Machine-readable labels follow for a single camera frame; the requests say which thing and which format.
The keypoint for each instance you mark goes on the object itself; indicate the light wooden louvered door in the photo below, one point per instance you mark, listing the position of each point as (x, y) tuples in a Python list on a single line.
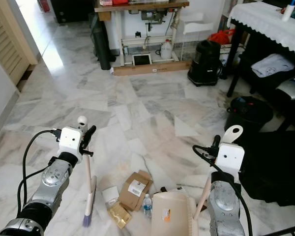
[(10, 39)]

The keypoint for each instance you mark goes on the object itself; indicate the black cabinet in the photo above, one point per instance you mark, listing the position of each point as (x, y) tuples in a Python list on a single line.
[(71, 10)]

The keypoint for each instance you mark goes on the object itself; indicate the black canister vacuum cleaner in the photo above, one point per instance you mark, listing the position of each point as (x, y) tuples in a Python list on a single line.
[(205, 64)]

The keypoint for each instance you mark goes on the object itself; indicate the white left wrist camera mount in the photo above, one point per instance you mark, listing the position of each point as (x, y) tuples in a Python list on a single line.
[(70, 141)]

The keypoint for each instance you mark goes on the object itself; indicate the small brown cardboard box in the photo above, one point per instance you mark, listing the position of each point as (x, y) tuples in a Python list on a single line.
[(135, 190)]

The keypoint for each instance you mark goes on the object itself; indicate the red bag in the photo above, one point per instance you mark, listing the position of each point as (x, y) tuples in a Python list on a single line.
[(221, 37)]

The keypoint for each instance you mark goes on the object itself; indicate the silver metal appliance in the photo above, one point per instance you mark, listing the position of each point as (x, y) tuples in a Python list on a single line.
[(290, 88)]

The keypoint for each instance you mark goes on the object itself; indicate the white folded garment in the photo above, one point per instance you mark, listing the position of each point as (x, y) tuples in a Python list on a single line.
[(272, 65)]

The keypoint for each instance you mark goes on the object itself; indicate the white lace tablecloth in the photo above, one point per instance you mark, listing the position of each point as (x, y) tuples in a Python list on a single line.
[(265, 24)]

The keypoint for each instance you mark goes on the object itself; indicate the gold foil packet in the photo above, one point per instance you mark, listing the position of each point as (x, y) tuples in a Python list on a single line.
[(119, 215)]

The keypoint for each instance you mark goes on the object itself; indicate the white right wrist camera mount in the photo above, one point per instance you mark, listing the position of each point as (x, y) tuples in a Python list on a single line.
[(230, 157)]

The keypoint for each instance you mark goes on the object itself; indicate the small clear water bottle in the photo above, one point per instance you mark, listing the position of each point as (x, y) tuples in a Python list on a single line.
[(148, 206)]

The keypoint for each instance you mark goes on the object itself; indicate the red fire extinguisher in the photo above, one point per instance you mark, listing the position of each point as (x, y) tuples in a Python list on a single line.
[(43, 5)]

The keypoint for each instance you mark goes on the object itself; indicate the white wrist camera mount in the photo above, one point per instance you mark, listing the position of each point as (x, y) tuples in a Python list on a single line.
[(70, 141), (230, 157)]

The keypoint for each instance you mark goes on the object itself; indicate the pink broom with purple bristles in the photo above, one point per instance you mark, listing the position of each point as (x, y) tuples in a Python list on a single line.
[(90, 194)]

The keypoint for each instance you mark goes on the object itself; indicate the white bottle with blue cap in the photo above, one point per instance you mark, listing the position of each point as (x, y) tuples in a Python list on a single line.
[(290, 11)]

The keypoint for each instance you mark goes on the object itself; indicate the white framed tablet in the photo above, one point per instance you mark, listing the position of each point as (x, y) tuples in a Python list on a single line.
[(141, 60)]

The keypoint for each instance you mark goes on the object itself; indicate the black table frame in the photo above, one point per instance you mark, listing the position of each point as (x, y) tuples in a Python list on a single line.
[(236, 61)]

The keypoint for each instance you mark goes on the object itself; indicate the large black bag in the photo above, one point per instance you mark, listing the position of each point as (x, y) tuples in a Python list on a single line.
[(273, 164)]

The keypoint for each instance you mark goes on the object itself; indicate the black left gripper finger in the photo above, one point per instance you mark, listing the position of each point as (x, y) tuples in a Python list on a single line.
[(91, 132)]

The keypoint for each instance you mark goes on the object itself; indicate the black rolled mat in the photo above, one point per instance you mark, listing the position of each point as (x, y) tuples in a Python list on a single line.
[(101, 44)]

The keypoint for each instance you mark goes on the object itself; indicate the wooden top white workbench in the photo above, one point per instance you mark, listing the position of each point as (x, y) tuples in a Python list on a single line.
[(142, 6)]

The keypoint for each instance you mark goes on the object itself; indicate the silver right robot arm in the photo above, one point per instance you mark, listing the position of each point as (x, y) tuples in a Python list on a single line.
[(223, 206)]

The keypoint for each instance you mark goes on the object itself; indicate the white plastic jug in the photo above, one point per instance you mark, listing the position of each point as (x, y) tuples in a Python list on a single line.
[(165, 51)]

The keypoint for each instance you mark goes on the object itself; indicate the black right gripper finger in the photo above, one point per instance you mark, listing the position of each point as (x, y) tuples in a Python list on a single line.
[(216, 139)]

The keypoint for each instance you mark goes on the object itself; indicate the white plastic shelf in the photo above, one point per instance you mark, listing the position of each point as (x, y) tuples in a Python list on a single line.
[(195, 25)]

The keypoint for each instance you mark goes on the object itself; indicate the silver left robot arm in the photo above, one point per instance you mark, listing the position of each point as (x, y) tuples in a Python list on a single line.
[(51, 179)]

